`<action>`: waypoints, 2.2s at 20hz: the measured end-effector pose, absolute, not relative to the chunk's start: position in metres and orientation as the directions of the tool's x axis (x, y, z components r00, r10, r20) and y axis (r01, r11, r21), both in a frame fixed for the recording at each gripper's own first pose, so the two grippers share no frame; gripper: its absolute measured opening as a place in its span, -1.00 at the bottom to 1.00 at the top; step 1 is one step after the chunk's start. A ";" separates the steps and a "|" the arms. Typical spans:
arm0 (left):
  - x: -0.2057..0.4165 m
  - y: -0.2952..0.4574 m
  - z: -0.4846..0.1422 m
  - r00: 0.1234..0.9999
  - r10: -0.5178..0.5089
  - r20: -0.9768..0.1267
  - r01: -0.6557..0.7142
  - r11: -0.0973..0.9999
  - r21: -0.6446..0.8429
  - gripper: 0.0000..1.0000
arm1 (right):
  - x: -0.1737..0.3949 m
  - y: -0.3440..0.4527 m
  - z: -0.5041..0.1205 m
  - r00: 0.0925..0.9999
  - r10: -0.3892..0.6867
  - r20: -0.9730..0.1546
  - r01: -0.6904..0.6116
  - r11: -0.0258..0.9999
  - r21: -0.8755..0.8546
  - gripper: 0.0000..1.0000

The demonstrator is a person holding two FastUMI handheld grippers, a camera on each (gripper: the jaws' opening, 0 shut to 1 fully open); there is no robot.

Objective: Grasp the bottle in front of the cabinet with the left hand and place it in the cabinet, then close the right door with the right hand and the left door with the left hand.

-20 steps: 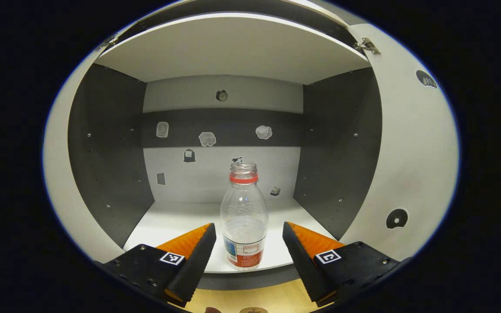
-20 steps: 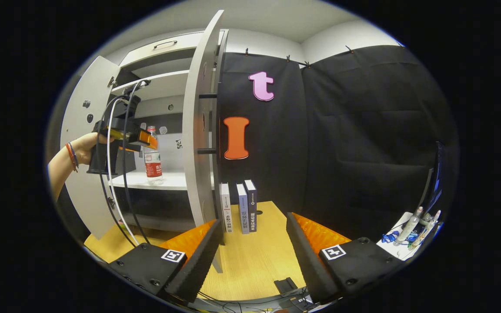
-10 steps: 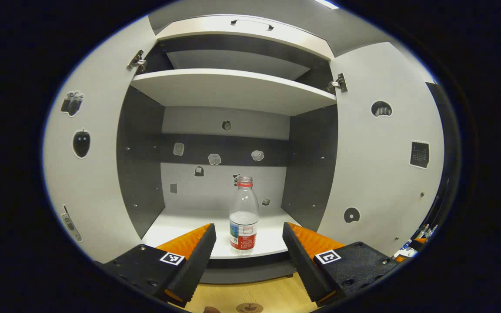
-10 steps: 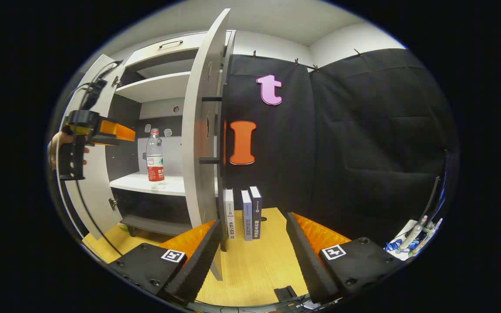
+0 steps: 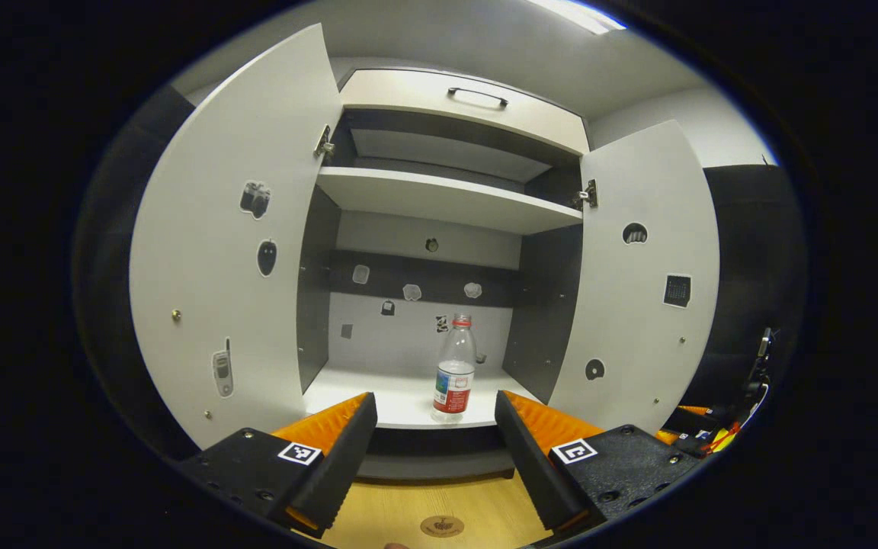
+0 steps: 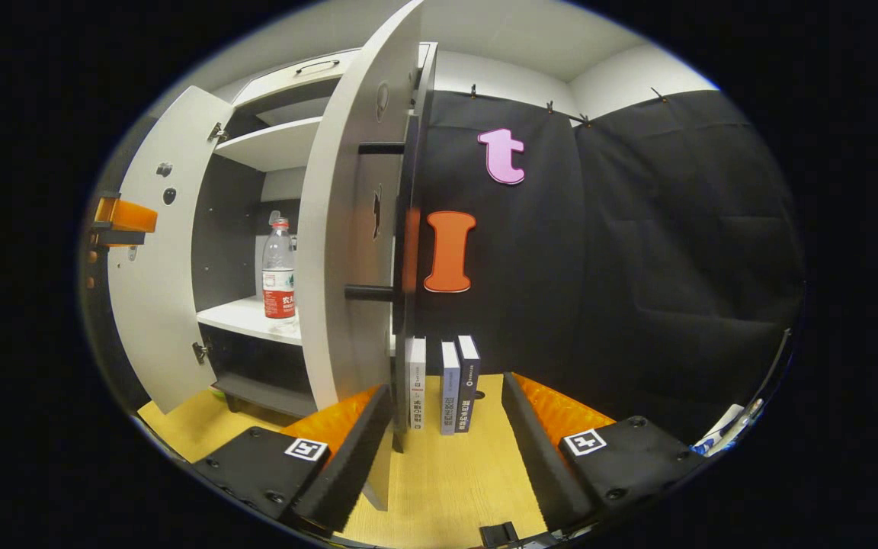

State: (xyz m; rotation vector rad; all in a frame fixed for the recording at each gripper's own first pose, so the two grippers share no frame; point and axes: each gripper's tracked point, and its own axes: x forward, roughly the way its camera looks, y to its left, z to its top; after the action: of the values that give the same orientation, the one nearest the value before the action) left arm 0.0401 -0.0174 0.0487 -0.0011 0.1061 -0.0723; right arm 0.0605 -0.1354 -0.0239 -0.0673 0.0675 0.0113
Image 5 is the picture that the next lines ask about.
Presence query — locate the white cabinet drawer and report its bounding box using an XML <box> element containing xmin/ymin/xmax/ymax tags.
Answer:
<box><xmin>338</xmin><ymin>69</ymin><xmax>591</xmax><ymax>157</ymax></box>

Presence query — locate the ceiling light tube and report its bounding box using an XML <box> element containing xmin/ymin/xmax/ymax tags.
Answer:
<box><xmin>527</xmin><ymin>0</ymin><xmax>629</xmax><ymax>36</ymax></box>

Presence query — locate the white cabinet door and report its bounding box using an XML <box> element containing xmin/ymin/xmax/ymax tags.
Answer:
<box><xmin>547</xmin><ymin>120</ymin><xmax>722</xmax><ymax>435</ymax></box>
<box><xmin>128</xmin><ymin>23</ymin><xmax>344</xmax><ymax>451</ymax></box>

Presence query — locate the round brown table sticker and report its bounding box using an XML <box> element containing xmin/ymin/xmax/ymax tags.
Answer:
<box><xmin>419</xmin><ymin>515</ymin><xmax>466</xmax><ymax>539</ymax></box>

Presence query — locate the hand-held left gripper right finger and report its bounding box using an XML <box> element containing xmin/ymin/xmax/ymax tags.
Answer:
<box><xmin>494</xmin><ymin>389</ymin><xmax>703</xmax><ymax>538</ymax></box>

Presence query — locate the black backdrop cloth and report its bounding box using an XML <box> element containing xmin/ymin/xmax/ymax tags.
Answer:
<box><xmin>73</xmin><ymin>84</ymin><xmax>809</xmax><ymax>466</ymax></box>

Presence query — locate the black drawer handle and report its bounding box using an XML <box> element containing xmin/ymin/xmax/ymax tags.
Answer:
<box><xmin>447</xmin><ymin>86</ymin><xmax>510</xmax><ymax>108</ymax></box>

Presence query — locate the white cabinet shelf board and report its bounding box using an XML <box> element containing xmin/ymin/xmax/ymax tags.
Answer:
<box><xmin>316</xmin><ymin>166</ymin><xmax>585</xmax><ymax>236</ymax></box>

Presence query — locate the clear red-label plastic bottle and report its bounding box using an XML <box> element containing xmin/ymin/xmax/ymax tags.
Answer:
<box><xmin>431</xmin><ymin>313</ymin><xmax>478</xmax><ymax>424</ymax></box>

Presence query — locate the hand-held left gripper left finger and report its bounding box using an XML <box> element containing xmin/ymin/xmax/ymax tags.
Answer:
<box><xmin>172</xmin><ymin>391</ymin><xmax>379</xmax><ymax>538</ymax></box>

